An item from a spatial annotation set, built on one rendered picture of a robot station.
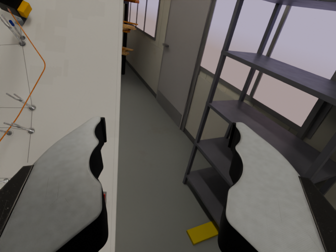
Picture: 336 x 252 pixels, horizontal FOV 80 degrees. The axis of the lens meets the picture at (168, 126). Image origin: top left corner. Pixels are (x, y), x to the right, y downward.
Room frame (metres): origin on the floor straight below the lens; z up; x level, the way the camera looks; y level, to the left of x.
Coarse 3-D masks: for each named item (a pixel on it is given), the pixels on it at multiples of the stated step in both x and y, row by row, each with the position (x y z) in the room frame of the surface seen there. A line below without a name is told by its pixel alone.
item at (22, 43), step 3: (0, 18) 0.55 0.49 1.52; (3, 18) 0.55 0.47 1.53; (3, 21) 0.56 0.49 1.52; (6, 21) 0.55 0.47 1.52; (6, 24) 0.58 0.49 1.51; (9, 24) 0.56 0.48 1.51; (9, 27) 0.58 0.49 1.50; (12, 30) 0.59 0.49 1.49; (15, 33) 0.60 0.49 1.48; (15, 36) 0.61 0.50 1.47; (18, 39) 0.62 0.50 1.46; (21, 42) 0.63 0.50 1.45; (24, 42) 0.64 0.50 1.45; (21, 45) 0.63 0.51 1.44
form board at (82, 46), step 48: (48, 0) 0.76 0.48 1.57; (96, 0) 0.83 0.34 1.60; (0, 48) 0.61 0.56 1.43; (48, 48) 0.66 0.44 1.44; (96, 48) 0.72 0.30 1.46; (0, 96) 0.51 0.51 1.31; (48, 96) 0.56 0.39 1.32; (96, 96) 0.61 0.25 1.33; (0, 144) 0.42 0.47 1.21; (48, 144) 0.46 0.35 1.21
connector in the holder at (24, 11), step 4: (20, 4) 0.63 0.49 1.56; (24, 4) 0.64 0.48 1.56; (28, 4) 0.65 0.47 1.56; (20, 8) 0.63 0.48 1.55; (24, 8) 0.63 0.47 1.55; (28, 8) 0.65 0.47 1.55; (20, 12) 0.63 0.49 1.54; (24, 12) 0.63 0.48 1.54; (28, 12) 0.65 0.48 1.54; (24, 16) 0.64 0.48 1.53
